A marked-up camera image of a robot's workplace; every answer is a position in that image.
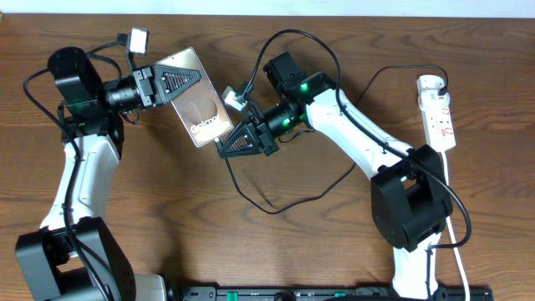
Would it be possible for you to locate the white power strip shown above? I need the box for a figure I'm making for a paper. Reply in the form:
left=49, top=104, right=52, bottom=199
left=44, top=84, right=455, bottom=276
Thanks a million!
left=418, top=89, right=456, bottom=152

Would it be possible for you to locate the black charging cable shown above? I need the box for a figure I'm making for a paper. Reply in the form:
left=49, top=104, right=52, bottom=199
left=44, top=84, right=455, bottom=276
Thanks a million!
left=213, top=64, right=450, bottom=216

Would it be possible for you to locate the white power strip cord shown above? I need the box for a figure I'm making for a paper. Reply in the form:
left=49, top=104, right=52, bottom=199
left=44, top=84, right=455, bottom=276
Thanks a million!
left=440, top=150, right=471, bottom=301

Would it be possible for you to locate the white charger plug adapter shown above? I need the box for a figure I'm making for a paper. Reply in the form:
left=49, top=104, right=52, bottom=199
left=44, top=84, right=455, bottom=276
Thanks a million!
left=416, top=74, right=445, bottom=94

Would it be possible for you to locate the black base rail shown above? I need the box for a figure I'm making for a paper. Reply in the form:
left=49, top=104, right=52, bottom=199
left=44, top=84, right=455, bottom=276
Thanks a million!
left=169, top=285, right=494, bottom=301

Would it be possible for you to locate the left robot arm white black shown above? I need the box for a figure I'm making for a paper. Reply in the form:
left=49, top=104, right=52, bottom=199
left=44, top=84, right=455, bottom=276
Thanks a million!
left=15, top=47, right=208, bottom=300

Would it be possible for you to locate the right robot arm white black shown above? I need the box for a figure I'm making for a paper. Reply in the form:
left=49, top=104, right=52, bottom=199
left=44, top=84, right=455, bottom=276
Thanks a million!
left=217, top=53, right=452, bottom=299

